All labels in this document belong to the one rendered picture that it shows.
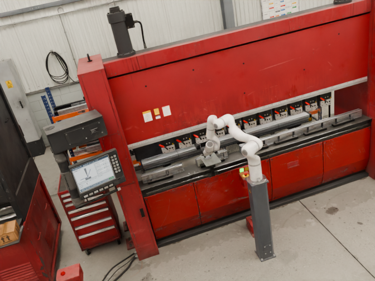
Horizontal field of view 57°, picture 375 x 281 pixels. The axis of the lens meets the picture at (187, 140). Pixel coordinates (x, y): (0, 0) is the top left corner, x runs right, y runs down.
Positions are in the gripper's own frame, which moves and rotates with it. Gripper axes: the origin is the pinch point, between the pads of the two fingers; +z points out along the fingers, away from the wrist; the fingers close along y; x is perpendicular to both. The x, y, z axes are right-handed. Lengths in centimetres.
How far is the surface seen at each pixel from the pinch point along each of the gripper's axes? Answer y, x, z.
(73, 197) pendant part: 145, 17, -43
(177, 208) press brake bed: 48, 39, 38
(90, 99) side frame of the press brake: 104, -55, -88
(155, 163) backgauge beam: 58, -20, 27
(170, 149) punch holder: 39.2, -16.1, -10.9
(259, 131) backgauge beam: -80, -20, 27
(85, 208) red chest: 151, 6, 37
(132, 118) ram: 71, -47, -46
